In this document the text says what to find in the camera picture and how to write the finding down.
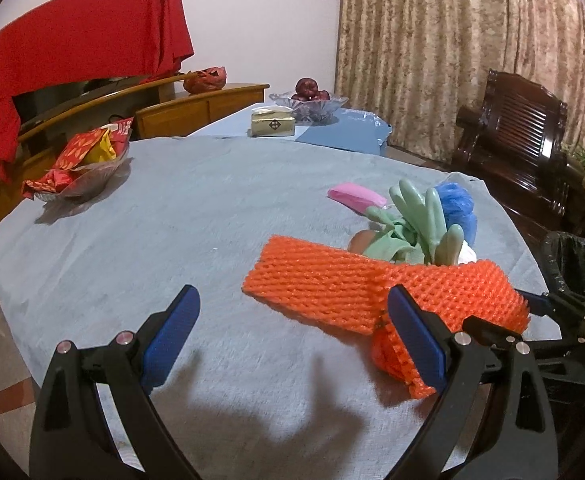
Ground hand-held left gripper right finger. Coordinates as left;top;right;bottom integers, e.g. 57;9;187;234
386;284;559;480

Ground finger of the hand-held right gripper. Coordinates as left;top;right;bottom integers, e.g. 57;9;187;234
462;315;569;360
515;289;585;334

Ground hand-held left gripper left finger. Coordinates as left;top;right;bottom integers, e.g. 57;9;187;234
28;284;203;480

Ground black bagged trash bin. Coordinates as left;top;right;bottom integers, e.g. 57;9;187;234
539;230;585;306

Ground white paper wad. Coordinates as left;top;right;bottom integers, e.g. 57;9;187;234
455;240;478;265

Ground green rubber glove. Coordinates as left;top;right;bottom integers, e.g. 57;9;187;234
363;206;420;262
388;180;465;266

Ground blue mesh bath puff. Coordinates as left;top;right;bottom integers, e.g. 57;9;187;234
433;182;478;243

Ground brown round item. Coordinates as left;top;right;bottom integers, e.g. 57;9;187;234
347;230;380;256

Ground pink plastic packet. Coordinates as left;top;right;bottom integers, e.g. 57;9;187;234
327;183;392;215

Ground glass snack bowl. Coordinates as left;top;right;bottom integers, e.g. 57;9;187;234
22;157;133;206

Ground dark wooden armchair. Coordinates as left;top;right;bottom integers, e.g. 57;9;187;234
449;69;585;241

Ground small red snack packet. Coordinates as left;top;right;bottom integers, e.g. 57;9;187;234
21;170;74;199

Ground yellow snack packet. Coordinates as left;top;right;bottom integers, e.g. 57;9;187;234
83;129;117;165

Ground red patterned snack packet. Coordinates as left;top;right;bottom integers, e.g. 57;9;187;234
52;117;136;172

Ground blue tablecloth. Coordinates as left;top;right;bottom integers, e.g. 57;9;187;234
187;102;393;157

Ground wooden television cabinet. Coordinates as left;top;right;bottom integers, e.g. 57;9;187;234
0;74;270;261

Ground cream tissue box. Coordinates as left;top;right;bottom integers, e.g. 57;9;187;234
250;106;297;138

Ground glass fruit bowl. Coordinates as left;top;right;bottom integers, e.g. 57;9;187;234
270;91;349;125

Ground red bag on cabinet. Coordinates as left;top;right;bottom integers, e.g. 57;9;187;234
182;65;228;95

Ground black television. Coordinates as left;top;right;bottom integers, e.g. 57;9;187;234
11;76;143;133

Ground beige patterned curtain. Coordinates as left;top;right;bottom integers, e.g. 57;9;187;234
333;0;585;171

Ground red cloth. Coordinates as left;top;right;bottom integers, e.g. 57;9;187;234
0;0;196;183

